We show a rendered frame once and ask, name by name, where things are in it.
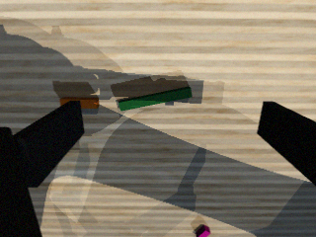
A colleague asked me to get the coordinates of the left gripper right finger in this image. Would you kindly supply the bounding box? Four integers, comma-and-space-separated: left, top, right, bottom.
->
257, 102, 316, 186

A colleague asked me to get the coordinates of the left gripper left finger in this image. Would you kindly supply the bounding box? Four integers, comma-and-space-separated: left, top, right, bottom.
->
0, 101, 85, 237

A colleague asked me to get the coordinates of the orange rod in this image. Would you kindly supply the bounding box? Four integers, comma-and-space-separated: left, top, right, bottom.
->
59, 97, 100, 109

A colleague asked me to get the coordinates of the green rod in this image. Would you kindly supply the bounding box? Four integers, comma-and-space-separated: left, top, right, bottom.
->
118, 86, 192, 111

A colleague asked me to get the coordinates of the small magenta block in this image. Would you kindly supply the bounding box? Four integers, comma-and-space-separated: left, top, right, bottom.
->
196, 225, 210, 237

